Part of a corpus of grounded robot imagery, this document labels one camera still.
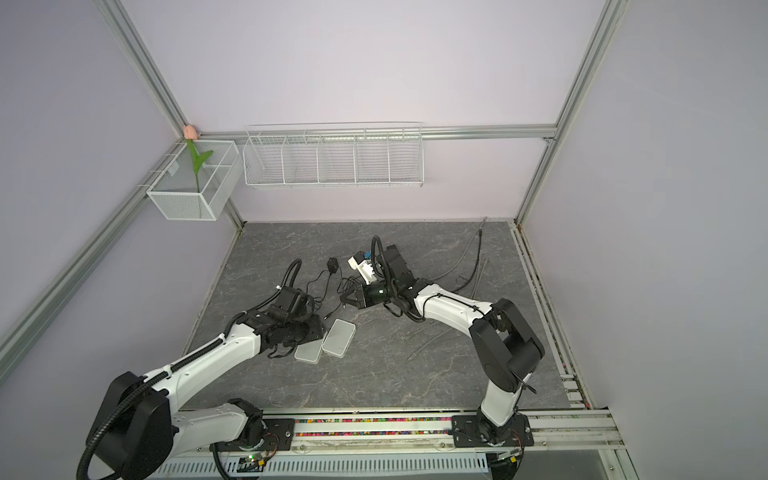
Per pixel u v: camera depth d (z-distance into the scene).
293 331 0.69
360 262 0.77
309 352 0.83
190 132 0.89
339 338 0.89
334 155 0.98
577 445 0.73
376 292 0.74
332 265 1.05
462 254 1.11
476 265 1.08
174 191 0.79
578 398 0.82
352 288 1.01
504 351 0.46
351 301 0.79
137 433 0.40
